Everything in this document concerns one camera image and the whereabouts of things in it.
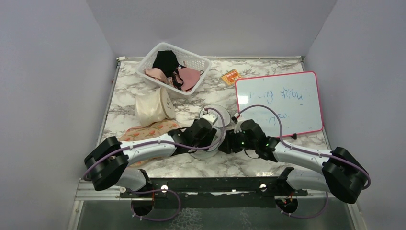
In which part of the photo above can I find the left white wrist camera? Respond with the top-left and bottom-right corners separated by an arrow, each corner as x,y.
201,112 -> 218,126

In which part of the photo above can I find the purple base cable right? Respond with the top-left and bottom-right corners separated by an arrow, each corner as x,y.
275,192 -> 329,220

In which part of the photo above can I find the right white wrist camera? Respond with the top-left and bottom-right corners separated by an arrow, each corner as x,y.
231,113 -> 245,133

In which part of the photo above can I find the pink satin bra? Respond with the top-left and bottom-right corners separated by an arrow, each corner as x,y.
167,77 -> 175,87

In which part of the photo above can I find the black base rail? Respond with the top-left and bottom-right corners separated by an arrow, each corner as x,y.
120,176 -> 308,209

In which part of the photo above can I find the white plastic basket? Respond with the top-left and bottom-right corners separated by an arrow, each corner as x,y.
136,42 -> 212,98

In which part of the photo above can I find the beige bra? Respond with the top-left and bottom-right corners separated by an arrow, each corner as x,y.
144,68 -> 168,84

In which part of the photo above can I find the orange card pack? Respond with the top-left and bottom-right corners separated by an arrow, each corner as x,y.
221,69 -> 242,86

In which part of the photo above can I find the black garment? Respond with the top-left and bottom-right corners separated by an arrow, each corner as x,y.
152,50 -> 179,77

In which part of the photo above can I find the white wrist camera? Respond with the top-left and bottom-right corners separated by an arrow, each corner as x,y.
201,112 -> 218,126
231,113 -> 245,133

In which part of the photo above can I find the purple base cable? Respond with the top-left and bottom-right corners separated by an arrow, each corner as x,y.
275,192 -> 329,220
130,188 -> 183,223

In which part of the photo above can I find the dusty pink black-trimmed bra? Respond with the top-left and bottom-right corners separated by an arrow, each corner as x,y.
172,68 -> 204,92

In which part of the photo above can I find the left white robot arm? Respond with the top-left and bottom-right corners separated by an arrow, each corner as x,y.
83,118 -> 226,191

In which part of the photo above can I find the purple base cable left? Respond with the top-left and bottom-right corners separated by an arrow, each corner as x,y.
130,188 -> 183,223

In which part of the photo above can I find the pink framed whiteboard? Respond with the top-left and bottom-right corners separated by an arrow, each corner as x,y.
235,71 -> 324,137

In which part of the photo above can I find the cream cylindrical laundry bag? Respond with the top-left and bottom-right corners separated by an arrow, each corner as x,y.
135,88 -> 175,127

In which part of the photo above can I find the floral orange laundry bag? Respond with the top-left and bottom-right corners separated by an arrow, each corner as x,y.
119,119 -> 181,168

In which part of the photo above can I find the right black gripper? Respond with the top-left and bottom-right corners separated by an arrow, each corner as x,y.
218,127 -> 258,154

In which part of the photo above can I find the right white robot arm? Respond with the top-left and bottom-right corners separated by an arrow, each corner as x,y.
218,120 -> 369,204

